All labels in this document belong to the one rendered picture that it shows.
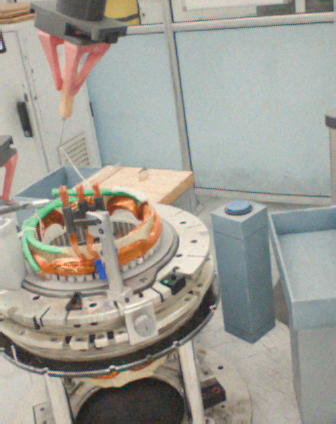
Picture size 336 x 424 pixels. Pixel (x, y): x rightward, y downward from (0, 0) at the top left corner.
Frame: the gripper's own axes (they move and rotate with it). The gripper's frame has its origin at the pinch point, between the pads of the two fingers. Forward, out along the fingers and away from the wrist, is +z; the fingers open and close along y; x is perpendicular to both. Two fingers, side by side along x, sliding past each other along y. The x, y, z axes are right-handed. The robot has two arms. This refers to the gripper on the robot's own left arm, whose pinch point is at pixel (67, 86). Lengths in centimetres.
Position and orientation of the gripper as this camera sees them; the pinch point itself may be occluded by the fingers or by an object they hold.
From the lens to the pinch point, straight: 76.4
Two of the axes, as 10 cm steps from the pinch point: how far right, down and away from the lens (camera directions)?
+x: 5.1, -2.9, 8.1
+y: 8.3, 4.2, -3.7
